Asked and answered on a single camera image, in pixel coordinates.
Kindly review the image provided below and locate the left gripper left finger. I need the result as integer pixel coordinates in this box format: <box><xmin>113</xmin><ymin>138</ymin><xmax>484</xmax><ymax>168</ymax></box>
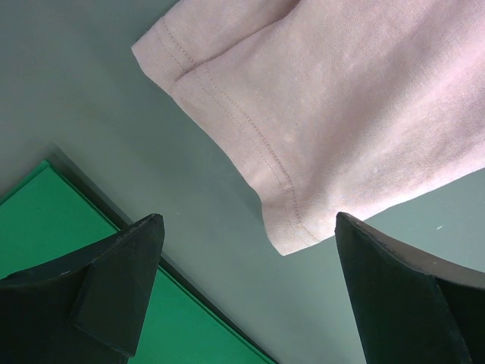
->
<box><xmin>1</xmin><ymin>214</ymin><xmax>164</xmax><ymax>363</ymax></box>

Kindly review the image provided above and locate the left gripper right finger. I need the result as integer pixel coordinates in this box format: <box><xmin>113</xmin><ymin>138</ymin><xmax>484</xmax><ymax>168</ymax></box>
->
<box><xmin>335</xmin><ymin>212</ymin><xmax>484</xmax><ymax>363</ymax></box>

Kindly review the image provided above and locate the pink t shirt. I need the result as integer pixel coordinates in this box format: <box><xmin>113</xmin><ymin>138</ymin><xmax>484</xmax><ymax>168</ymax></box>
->
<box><xmin>132</xmin><ymin>1</ymin><xmax>484</xmax><ymax>255</ymax></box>

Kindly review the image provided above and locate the green book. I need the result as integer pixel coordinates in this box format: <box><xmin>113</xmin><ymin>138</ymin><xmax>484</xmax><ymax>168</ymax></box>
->
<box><xmin>1</xmin><ymin>162</ymin><xmax>271</xmax><ymax>363</ymax></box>

